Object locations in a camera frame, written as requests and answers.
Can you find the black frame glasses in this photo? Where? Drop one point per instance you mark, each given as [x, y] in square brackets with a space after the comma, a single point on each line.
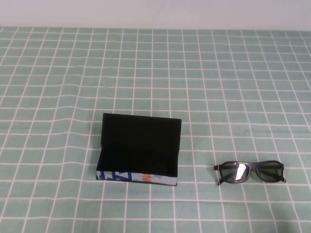
[252, 165]

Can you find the green white checked tablecloth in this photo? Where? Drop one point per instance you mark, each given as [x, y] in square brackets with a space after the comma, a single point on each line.
[218, 85]

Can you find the black printed glasses case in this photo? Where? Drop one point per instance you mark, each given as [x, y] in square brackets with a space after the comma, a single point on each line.
[138, 143]

